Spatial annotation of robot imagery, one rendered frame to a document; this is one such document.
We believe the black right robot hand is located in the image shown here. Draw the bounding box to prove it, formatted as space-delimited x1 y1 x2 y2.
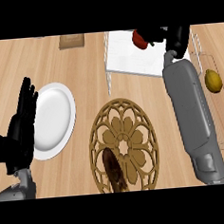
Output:
135 25 194 64

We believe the yellow lemon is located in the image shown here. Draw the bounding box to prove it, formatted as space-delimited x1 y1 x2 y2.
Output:
203 67 224 95

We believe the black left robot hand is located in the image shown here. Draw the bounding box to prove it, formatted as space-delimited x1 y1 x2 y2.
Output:
0 75 46 177

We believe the dark brown elongated vegetable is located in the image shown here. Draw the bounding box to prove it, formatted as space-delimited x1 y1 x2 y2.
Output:
101 145 130 195

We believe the red bell pepper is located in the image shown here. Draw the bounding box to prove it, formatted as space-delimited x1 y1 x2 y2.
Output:
131 28 156 51

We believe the brown ornate round placemat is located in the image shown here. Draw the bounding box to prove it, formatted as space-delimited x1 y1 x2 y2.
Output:
84 94 163 196

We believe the white round plate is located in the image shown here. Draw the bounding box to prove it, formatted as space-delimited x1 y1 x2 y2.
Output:
28 81 81 162

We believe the brown rectangular box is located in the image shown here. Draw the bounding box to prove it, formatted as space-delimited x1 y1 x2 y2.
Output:
58 33 86 50

